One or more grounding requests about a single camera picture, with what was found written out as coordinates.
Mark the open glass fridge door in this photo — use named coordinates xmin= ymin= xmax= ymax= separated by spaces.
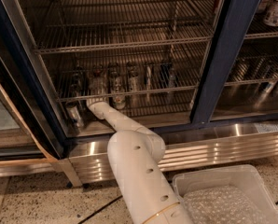
xmin=0 ymin=56 xmax=62 ymax=177

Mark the blue can back right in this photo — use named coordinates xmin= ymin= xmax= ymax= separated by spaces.
xmin=160 ymin=62 xmax=176 ymax=89

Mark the white red slim can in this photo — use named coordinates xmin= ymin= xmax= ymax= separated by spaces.
xmin=145 ymin=63 xmax=153 ymax=102

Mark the middle wire shelf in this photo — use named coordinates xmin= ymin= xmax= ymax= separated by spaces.
xmin=53 ymin=51 xmax=202 ymax=103

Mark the white red can front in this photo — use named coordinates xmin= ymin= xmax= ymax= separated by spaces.
xmin=112 ymin=85 xmax=126 ymax=110

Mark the right compartment wire shelf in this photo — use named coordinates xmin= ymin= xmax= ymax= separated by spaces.
xmin=226 ymin=15 xmax=278 ymax=86

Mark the silver can front left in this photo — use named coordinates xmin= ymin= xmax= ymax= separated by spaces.
xmin=65 ymin=102 xmax=84 ymax=128

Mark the black floor cable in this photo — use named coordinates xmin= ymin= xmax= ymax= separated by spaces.
xmin=76 ymin=194 xmax=123 ymax=224

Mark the brown can back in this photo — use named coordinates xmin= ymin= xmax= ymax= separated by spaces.
xmin=108 ymin=63 xmax=120 ymax=86

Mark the stainless steel glass fridge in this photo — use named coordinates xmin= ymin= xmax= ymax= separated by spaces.
xmin=0 ymin=0 xmax=278 ymax=186

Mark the red coke can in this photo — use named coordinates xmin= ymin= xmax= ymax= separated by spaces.
xmin=92 ymin=64 xmax=105 ymax=94

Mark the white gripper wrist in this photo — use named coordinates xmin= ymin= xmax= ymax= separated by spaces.
xmin=86 ymin=98 xmax=114 ymax=119

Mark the silver white can back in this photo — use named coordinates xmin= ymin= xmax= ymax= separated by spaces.
xmin=127 ymin=63 xmax=139 ymax=91

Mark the clear plastic bin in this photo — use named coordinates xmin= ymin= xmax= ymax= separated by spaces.
xmin=173 ymin=165 xmax=278 ymax=224

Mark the dark can back left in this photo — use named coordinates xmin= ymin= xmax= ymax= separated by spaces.
xmin=71 ymin=65 xmax=84 ymax=96

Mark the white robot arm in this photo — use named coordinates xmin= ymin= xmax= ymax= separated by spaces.
xmin=87 ymin=101 xmax=193 ymax=224

